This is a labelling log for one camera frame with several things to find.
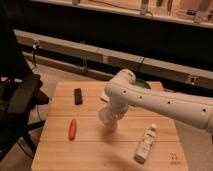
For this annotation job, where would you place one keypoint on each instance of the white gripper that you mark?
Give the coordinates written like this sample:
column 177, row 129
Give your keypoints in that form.
column 117, row 111

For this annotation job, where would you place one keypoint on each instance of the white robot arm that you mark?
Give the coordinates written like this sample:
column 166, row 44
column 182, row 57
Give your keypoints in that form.
column 196, row 111

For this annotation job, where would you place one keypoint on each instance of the white sponge block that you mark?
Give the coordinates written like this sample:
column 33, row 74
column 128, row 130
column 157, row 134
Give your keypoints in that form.
column 104, row 97

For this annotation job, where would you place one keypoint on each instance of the green bowl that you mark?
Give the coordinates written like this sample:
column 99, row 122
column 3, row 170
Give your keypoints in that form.
column 142, row 83

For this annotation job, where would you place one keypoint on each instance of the black rectangular block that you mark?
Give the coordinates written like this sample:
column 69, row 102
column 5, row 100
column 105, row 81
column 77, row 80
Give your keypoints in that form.
column 78, row 96

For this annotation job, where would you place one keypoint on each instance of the white plastic bottle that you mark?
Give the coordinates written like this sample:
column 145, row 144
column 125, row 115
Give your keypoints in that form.
column 144, row 147

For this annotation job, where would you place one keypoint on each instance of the orange carrot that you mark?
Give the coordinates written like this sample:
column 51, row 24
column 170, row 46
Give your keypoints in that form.
column 72, row 129

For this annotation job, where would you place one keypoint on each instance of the wooden table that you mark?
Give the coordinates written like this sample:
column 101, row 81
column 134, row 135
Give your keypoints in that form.
column 96, row 148

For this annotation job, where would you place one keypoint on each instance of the black chair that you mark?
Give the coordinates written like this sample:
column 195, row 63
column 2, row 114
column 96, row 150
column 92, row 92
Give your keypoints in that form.
column 19, row 94

